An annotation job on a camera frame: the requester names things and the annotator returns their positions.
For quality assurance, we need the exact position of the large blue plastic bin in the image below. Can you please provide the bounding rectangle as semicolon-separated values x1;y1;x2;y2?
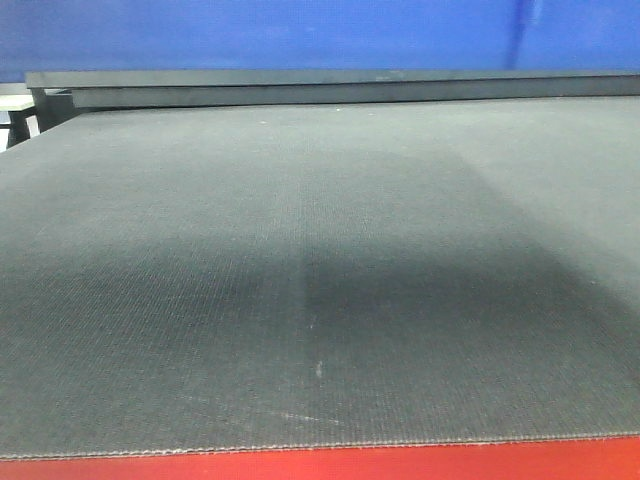
1;1;639;82

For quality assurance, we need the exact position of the dark green conveyor belt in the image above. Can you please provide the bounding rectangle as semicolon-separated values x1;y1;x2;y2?
1;97;639;459

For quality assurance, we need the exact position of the black conveyor side frame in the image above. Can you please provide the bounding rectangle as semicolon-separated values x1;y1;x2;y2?
25;69;639;128

